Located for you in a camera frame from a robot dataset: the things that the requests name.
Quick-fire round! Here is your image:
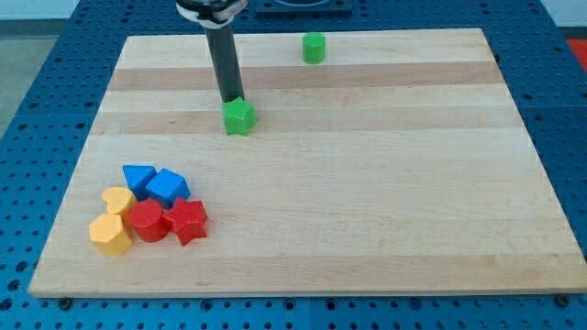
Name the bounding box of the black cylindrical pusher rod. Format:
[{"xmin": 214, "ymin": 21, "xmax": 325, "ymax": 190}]
[{"xmin": 205, "ymin": 24, "xmax": 245, "ymax": 103}]

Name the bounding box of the green star block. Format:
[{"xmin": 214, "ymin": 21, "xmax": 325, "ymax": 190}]
[{"xmin": 222, "ymin": 96, "xmax": 257, "ymax": 136}]

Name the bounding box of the green cylinder block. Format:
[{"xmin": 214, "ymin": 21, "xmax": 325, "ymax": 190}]
[{"xmin": 302, "ymin": 31, "xmax": 326, "ymax": 64}]

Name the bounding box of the red cylinder block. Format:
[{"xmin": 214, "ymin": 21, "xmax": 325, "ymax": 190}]
[{"xmin": 129, "ymin": 199, "xmax": 171, "ymax": 243}]

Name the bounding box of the wooden board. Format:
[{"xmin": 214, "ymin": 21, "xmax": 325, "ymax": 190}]
[{"xmin": 29, "ymin": 28, "xmax": 586, "ymax": 298}]

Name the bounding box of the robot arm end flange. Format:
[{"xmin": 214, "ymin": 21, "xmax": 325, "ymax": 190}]
[{"xmin": 176, "ymin": 0, "xmax": 249, "ymax": 29}]

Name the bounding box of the red star block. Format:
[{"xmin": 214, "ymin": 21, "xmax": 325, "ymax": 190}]
[{"xmin": 162, "ymin": 197, "xmax": 207, "ymax": 246}]

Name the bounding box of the blue triangle block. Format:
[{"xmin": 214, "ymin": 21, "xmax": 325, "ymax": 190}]
[{"xmin": 122, "ymin": 164, "xmax": 157, "ymax": 201}]

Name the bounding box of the blue cube block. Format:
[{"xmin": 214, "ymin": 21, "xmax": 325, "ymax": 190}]
[{"xmin": 146, "ymin": 169, "xmax": 191, "ymax": 209}]

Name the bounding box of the yellow hexagon block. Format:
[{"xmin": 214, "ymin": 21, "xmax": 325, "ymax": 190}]
[{"xmin": 89, "ymin": 214, "xmax": 133, "ymax": 257}]

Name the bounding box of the yellow heart block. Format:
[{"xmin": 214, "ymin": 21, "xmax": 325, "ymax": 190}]
[{"xmin": 102, "ymin": 186, "xmax": 138, "ymax": 224}]

